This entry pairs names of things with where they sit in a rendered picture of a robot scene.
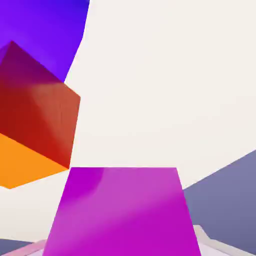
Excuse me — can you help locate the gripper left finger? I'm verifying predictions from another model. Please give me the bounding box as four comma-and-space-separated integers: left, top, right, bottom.
0, 239, 48, 256

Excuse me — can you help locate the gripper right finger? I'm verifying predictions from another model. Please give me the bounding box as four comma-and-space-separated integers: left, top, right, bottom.
192, 224, 250, 256

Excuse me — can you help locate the small magenta cube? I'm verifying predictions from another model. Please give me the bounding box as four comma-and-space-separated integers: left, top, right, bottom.
42, 166, 202, 256

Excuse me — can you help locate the large orange box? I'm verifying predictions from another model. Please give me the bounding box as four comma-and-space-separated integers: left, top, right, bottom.
0, 40, 82, 190

